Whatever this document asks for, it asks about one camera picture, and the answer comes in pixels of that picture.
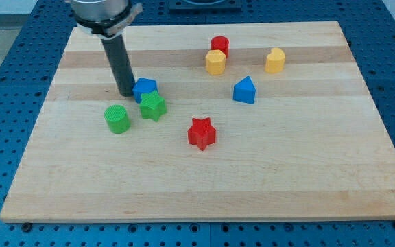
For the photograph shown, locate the blue cube block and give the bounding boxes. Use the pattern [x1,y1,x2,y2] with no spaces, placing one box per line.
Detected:
[132,78,158,104]

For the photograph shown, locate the green cylinder block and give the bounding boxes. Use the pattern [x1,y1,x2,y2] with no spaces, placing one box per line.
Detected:
[104,104,130,134]

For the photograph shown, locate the wooden board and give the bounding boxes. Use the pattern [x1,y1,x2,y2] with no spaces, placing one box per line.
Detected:
[0,21,395,223]

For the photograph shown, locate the green star block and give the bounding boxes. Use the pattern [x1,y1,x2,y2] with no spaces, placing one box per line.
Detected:
[139,91,167,122]

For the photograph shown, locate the dark mounting plate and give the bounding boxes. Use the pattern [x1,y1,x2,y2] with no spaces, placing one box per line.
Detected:
[166,0,243,12]

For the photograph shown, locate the red cylinder block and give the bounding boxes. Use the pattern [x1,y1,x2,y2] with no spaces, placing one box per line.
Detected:
[211,36,229,58]

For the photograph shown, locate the yellow hexagon block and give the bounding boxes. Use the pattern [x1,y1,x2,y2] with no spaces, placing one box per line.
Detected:
[205,49,226,75]

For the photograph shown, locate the blue triangle block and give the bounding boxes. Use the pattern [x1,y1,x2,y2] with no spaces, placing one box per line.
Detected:
[232,76,256,104]

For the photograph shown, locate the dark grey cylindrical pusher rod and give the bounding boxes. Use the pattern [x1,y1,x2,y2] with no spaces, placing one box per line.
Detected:
[101,35,135,97]

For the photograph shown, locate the red star block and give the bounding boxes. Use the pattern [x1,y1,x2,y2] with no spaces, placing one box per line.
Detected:
[187,117,216,151]

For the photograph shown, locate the yellow heart block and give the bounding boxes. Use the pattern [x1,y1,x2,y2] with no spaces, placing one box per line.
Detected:
[265,47,286,73]

